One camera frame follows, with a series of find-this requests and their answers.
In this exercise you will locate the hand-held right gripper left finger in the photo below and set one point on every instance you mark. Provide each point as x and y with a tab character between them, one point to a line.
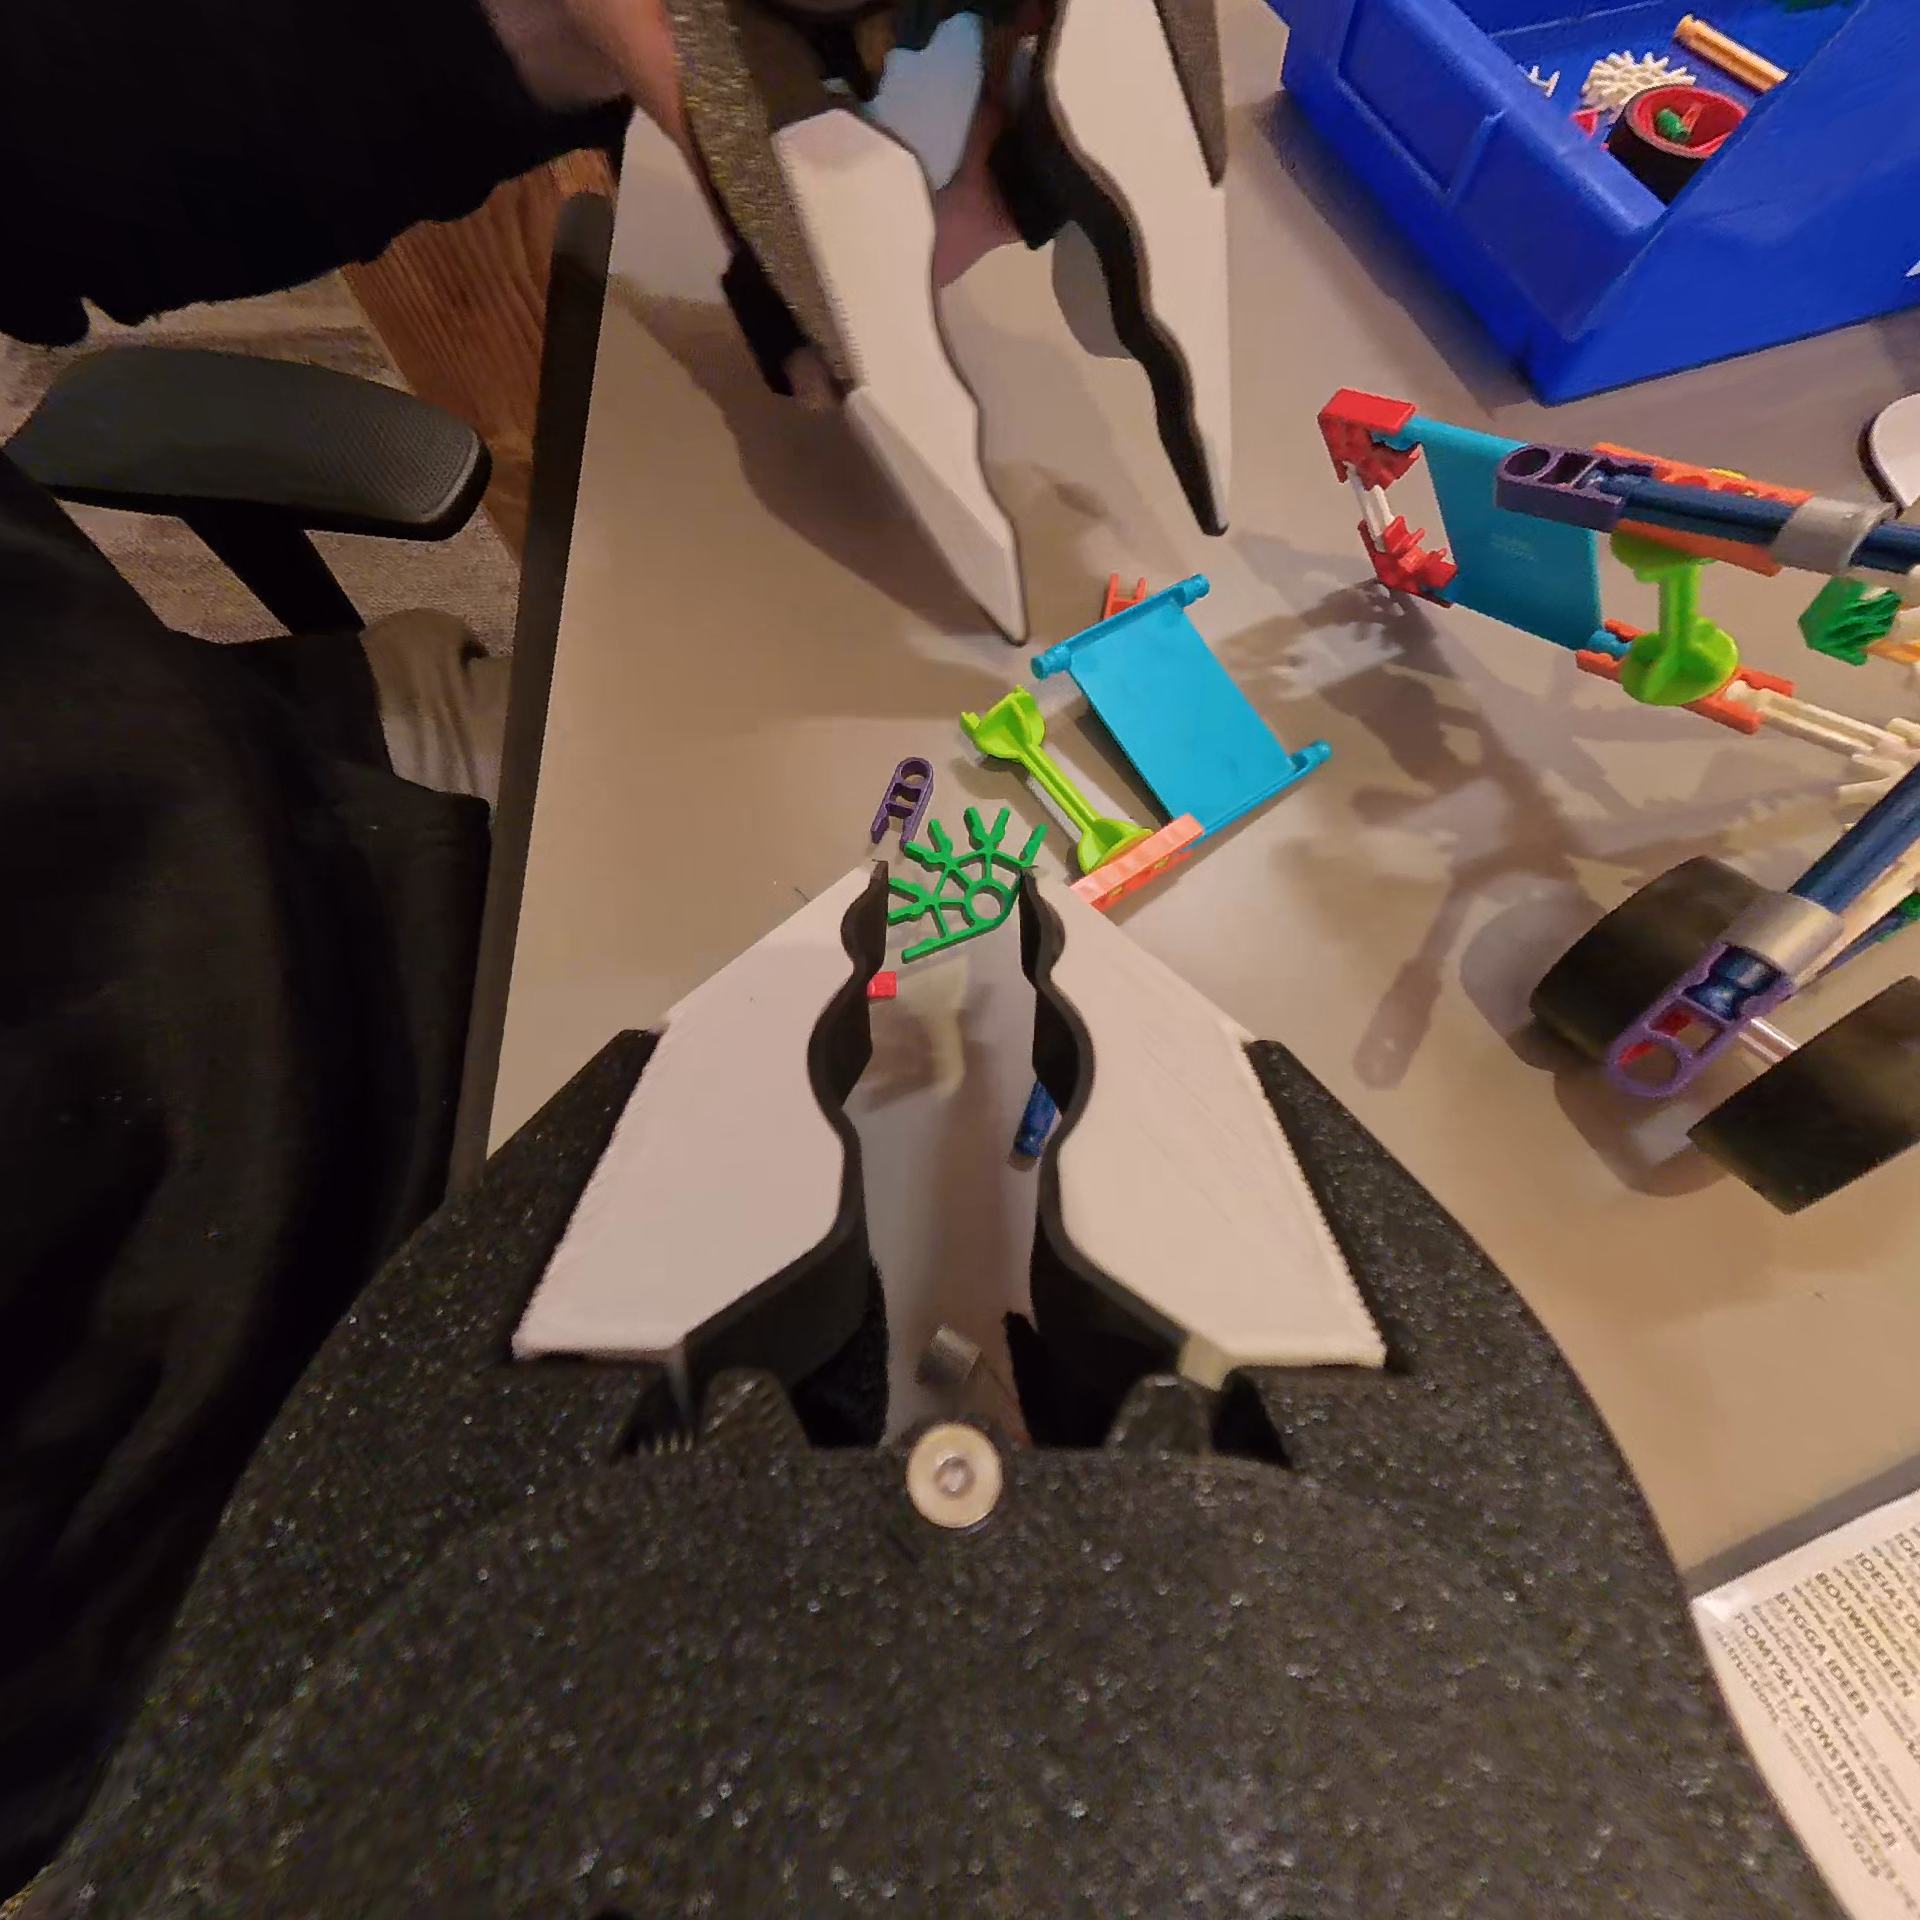
704	1185

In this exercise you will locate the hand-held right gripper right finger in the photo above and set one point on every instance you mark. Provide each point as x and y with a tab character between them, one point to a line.
1200	1201

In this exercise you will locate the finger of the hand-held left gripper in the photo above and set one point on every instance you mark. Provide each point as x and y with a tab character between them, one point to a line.
901	375
1172	271

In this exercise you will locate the blue parts bin with tag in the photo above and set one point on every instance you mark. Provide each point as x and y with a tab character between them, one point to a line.
1425	180

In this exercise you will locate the green fan toy connector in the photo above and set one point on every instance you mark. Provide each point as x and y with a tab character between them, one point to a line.
945	902

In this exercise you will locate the colourful construction toy model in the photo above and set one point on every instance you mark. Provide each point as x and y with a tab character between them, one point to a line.
1500	539

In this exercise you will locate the lime green toy spool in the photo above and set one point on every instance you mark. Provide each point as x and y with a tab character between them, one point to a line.
1051	780

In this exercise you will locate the person's left forearm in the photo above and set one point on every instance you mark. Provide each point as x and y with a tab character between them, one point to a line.
225	150

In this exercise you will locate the person's left hand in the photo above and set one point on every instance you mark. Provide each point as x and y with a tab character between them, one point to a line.
585	43

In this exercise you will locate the grey toy spacer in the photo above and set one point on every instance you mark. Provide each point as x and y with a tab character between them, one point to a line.
949	1359

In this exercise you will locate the wooden column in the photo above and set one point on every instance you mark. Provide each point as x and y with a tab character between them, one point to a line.
480	329

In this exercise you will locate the small purple toy clip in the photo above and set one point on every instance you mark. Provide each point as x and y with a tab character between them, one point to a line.
885	822

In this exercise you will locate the black toy wheel red hub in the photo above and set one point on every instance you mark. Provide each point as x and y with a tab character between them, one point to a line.
1652	164

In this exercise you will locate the yellow toy rod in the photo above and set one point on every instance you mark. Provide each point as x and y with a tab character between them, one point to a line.
1724	50

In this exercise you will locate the printed instruction leaflet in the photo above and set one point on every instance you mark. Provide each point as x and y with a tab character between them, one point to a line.
1830	1695

